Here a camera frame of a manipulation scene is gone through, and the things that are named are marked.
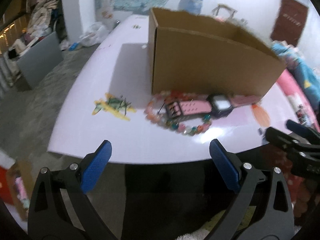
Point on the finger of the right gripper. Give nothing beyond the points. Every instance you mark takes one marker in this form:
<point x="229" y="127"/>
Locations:
<point x="302" y="131"/>
<point x="288" y="143"/>

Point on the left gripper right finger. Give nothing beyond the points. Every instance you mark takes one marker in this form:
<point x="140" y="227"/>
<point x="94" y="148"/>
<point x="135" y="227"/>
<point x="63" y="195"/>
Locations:
<point x="261" y="208"/>

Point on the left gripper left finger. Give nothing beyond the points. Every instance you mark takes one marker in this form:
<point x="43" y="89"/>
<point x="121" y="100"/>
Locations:
<point x="48" y="217"/>

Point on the pink and black watch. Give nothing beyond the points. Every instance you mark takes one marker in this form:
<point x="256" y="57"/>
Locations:
<point x="213" y="105"/>

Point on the pink floral blanket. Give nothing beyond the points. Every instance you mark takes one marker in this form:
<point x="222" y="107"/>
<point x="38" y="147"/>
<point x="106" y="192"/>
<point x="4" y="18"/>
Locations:
<point x="298" y="100"/>

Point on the blue patterned blanket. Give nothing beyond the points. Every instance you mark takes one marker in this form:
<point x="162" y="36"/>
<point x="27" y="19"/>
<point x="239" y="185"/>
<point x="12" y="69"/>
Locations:
<point x="303" y="74"/>

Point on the dark red door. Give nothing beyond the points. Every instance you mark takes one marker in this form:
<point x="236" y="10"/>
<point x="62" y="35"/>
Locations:
<point x="290" y="22"/>

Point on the brown cardboard box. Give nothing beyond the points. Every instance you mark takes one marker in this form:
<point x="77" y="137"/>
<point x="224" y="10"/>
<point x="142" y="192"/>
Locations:
<point x="198" y="54"/>

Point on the wooden chair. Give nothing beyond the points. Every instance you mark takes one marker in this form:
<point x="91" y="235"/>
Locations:
<point x="223" y="12"/>

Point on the grey storage box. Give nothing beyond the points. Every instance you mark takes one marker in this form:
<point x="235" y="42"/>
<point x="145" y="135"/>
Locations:
<point x="39" y="60"/>

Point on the white plastic bag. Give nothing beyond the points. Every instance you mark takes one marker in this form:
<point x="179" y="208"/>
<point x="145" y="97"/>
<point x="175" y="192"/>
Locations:
<point x="95" y="34"/>

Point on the pile of clothes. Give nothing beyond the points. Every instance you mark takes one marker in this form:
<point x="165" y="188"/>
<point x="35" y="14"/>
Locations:
<point x="25" y="31"/>

